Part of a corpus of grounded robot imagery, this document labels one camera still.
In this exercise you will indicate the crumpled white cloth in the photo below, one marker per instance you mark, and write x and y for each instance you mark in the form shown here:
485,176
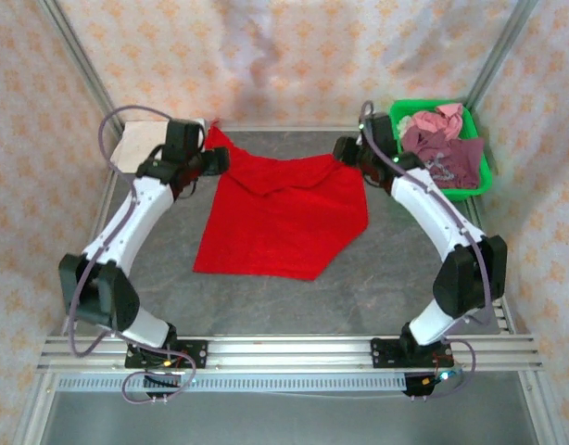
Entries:
403,124

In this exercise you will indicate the grey metal shelf panel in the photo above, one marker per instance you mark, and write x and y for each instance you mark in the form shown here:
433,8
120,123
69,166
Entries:
284,419

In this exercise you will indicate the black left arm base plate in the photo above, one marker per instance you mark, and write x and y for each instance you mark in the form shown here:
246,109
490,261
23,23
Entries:
198,354

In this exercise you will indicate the aluminium frame post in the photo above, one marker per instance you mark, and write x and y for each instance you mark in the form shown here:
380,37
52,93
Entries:
497,51
80,60

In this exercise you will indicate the crumpled pink t-shirt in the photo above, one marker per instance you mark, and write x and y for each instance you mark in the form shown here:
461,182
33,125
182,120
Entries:
433,120

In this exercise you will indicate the black controller board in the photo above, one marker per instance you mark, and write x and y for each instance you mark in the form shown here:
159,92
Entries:
161,382
426,382

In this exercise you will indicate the maroon printed t-shirt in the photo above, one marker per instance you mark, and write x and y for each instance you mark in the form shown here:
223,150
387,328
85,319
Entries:
456,160

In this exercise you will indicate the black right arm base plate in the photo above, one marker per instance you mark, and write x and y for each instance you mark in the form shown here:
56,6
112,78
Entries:
382,352

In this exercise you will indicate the aluminium mounting rail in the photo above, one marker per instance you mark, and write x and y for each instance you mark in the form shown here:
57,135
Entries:
289,354

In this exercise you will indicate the red t-shirt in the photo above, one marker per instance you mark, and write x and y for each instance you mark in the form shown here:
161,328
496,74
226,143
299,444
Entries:
284,218

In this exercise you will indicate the patterned white fabric backdrop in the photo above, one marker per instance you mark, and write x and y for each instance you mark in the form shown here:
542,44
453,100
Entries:
284,55

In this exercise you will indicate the green plastic basket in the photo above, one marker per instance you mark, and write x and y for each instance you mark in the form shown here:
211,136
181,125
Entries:
484,167

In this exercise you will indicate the folded white t-shirt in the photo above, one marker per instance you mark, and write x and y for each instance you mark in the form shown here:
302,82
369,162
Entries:
136,143

